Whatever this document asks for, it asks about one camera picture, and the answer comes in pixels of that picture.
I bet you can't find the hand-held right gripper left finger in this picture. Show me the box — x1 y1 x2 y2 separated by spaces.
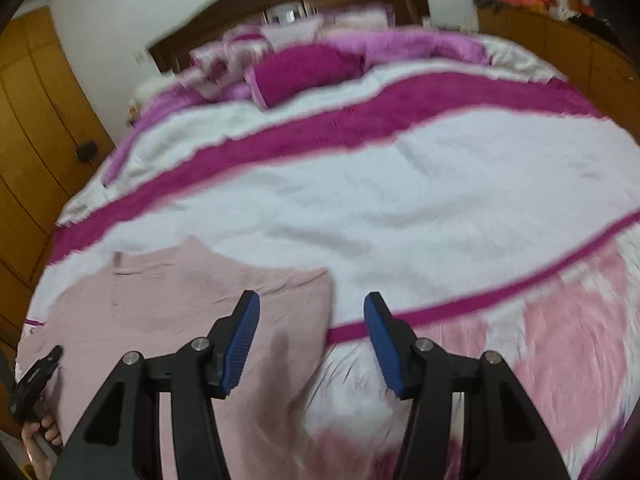
50 290 262 480

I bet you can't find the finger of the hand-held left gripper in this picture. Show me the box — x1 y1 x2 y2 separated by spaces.
27 344 64 391

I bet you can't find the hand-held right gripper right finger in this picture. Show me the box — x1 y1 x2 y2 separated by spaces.
363 292 571 480

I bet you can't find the pink knitted garment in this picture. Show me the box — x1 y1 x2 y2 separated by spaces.
30 237 336 480

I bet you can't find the person's left hand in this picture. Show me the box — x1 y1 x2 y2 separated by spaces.
20 412 64 478

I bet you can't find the white magenta striped blanket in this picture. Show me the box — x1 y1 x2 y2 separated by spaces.
15 30 640 480

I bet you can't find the wooden wardrobe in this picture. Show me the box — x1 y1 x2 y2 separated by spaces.
0 5 116 353

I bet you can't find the purple pink quilt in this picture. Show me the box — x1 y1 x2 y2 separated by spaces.
190 30 493 108

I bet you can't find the pale pink pillow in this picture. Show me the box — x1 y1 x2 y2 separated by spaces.
225 4 396 48

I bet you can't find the dark wooden headboard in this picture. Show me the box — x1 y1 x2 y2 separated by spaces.
147 0 431 73

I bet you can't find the low wooden cabinet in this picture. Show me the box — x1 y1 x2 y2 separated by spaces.
477 7 640 136

